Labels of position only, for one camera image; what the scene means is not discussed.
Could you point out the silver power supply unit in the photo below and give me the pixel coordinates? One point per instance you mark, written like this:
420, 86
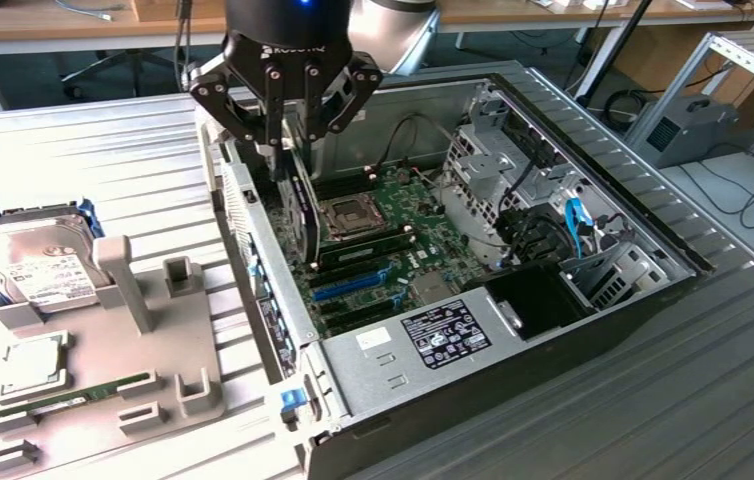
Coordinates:
384, 360

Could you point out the silver disk bay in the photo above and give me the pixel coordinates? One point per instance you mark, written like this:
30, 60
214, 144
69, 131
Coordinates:
553, 197

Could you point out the wooden desk white frame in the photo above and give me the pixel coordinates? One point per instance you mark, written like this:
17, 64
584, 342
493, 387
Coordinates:
30, 25
684, 15

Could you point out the blue disk carrier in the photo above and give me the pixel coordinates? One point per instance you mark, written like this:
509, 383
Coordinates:
90, 215

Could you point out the silver CPU chip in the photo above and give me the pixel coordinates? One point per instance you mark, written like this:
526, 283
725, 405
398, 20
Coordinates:
33, 367

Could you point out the aluminium profile frame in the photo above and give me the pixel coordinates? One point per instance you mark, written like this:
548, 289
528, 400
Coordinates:
750, 55

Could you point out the wooden box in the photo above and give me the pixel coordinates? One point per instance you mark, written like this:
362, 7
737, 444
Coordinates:
177, 10

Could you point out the blue expansion slot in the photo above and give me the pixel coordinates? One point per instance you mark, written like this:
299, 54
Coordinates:
343, 289

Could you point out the silver chipset heatsink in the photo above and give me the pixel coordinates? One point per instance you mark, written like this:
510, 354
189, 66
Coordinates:
433, 290

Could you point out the CPU socket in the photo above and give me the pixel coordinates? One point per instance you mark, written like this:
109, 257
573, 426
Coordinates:
353, 217

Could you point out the installed RAM stick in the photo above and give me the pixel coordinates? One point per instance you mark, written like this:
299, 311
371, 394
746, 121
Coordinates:
363, 252

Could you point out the graphics card with metal bracket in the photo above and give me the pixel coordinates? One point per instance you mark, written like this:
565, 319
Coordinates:
303, 210

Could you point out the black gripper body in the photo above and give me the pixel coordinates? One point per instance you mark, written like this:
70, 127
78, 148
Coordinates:
290, 30

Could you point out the silver hard disk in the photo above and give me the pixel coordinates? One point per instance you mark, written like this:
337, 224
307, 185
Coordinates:
30, 260

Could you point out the blue case release latch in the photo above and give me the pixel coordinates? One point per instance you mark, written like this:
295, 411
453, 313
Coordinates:
291, 400

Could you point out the grey parts rack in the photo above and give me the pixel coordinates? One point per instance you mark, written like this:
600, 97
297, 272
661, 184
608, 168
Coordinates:
103, 360

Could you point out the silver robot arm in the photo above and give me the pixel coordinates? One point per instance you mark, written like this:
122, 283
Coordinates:
390, 15

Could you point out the office chair base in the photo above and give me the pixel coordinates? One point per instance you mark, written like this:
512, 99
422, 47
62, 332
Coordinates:
117, 60

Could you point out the open PC case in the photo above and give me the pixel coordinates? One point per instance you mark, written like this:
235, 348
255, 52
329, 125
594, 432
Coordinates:
617, 310

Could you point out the grey cabinet with vent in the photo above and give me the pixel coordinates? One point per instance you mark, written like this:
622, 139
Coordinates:
690, 135

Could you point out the green RAM stick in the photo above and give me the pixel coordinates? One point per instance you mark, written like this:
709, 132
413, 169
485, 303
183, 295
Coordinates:
70, 397

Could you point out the green motherboard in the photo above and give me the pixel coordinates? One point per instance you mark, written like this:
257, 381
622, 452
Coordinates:
440, 245

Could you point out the black stand pole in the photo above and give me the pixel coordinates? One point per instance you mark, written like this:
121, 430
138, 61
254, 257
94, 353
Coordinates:
617, 47

